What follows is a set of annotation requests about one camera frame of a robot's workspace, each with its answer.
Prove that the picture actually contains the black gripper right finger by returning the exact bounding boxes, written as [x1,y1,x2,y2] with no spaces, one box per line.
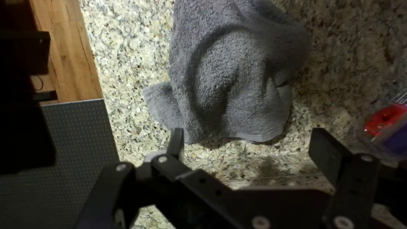
[308,125,381,229]

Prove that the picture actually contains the dark grey towel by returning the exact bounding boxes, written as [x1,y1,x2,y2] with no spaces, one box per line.
[141,0,313,144]

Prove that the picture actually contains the grey perforated panel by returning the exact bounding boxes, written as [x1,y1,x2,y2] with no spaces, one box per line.
[0,97,122,229]

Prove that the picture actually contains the black box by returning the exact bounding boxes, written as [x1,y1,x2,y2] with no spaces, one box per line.
[0,0,58,175]

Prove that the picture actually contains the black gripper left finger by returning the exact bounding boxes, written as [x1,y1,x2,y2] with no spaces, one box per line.
[145,125,234,213]

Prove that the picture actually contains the red labelled plastic package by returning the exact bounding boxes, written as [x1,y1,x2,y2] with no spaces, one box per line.
[360,90,407,161]

